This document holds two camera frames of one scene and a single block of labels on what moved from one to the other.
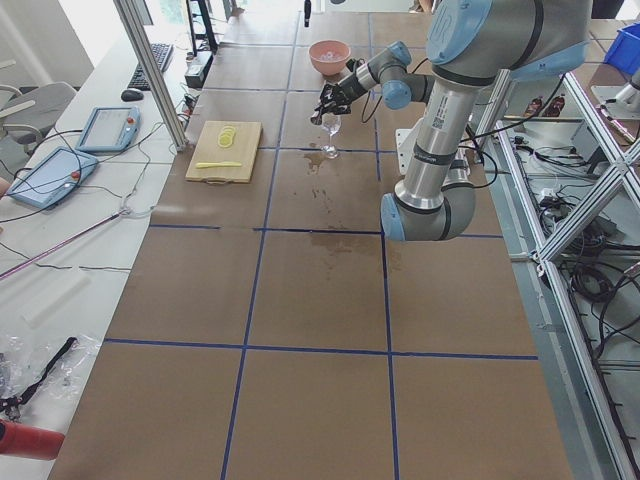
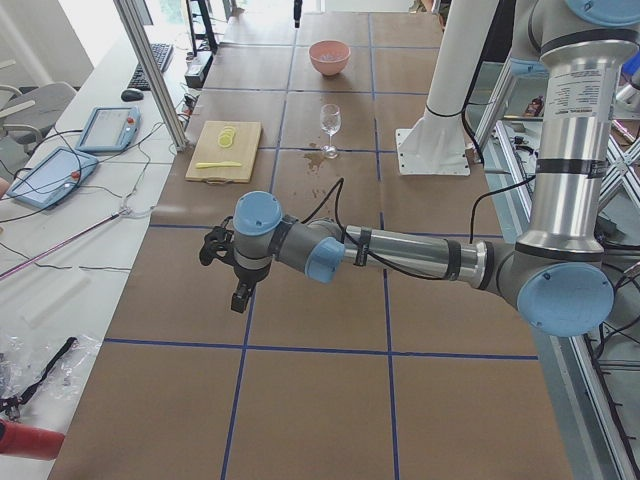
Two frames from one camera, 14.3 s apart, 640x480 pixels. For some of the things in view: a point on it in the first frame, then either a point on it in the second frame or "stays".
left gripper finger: x=323 y=107 → x=240 y=297
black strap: x=10 y=405 stays
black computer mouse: x=131 y=95 stays
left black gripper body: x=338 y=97 → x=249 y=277
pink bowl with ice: x=329 y=56 stays
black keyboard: x=138 y=81 stays
